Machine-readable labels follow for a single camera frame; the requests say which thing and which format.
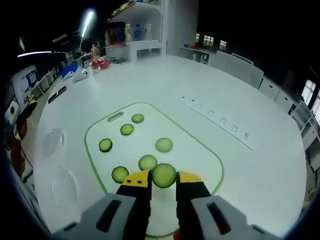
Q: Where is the white office desk row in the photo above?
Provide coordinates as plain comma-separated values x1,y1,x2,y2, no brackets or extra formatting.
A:
258,77,301,111

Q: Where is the blue plastic box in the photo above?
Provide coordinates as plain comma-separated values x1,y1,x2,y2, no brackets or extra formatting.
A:
60,62,81,79

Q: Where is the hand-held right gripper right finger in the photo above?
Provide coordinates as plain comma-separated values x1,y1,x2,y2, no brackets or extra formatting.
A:
175,170,279,240

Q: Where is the clear petri dish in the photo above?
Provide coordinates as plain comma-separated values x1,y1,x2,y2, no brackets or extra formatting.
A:
51,164,79,209

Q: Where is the board with blue squares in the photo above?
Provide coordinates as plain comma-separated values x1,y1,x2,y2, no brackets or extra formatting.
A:
21,65,42,94

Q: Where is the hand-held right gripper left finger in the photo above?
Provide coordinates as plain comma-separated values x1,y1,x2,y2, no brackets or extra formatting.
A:
52,169,153,240

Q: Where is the row of distant windows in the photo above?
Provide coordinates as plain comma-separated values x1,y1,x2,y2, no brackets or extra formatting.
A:
195,33,229,53

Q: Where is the black flat device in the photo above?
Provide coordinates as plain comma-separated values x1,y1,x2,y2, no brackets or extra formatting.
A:
47,86,68,104

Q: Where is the white green-edged cutting board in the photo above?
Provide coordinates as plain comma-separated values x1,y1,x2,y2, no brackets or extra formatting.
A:
84,101,225,238

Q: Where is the row of snack packets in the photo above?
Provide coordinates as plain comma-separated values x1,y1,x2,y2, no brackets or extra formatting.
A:
112,0,142,16

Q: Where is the single round cucumber slice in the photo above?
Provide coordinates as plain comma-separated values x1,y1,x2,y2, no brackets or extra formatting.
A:
151,162,177,189

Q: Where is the orange figure bottle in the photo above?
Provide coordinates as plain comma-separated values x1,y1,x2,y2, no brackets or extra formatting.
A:
91,44,101,65

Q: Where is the row of drink bottles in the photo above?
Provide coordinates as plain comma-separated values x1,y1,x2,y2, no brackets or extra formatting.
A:
108,22,154,46

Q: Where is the clear glass bowl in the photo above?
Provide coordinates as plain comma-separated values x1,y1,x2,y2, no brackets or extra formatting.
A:
42,128,67,158

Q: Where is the ceiling light strip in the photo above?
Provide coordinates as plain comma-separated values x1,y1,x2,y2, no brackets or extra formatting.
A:
81,8,97,47
17,51,53,58

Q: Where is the group of cucumber slices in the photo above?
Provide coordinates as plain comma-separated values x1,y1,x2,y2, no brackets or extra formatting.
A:
98,113,174,186

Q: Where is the red round container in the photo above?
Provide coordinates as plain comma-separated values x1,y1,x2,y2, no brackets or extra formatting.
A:
91,58,110,71

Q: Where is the white game controller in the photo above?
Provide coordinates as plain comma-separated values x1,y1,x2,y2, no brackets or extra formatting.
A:
72,67,95,84

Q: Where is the white display shelf unit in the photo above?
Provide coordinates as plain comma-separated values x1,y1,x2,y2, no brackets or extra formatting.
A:
103,0,199,63

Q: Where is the window with blinds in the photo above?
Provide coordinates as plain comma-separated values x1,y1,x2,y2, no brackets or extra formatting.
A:
301,79,320,115

